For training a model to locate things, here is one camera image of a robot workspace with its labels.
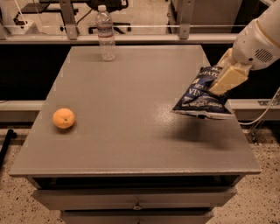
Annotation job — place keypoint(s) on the blue potato chip bag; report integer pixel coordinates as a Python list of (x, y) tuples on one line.
[(199, 102)]

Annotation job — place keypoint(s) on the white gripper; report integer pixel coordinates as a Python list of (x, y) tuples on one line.
[(253, 49)]

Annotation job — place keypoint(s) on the clear plastic water bottle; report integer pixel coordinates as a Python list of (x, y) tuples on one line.
[(106, 36)]

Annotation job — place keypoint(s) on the black office chair base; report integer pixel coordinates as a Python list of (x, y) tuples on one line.
[(111, 5)]

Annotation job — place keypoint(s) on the black bar on floor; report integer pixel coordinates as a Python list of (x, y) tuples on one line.
[(11, 134)]

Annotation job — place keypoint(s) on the metal guard rail frame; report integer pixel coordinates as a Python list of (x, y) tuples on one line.
[(22, 23)]

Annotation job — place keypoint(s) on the lower grey drawer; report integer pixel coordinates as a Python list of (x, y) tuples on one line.
[(137, 217)]

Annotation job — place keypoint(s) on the grey table with drawers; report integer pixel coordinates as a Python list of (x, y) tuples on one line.
[(125, 133)]

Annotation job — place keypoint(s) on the orange fruit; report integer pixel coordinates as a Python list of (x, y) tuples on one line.
[(63, 118)]

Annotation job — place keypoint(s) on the round metal drawer knob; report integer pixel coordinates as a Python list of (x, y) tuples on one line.
[(137, 207)]

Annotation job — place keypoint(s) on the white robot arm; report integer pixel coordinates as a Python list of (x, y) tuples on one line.
[(271, 15)]

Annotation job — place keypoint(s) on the grey drawer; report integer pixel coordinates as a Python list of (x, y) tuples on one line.
[(137, 217), (148, 198)]

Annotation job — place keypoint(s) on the upper grey drawer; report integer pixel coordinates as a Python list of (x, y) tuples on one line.
[(148, 198)]

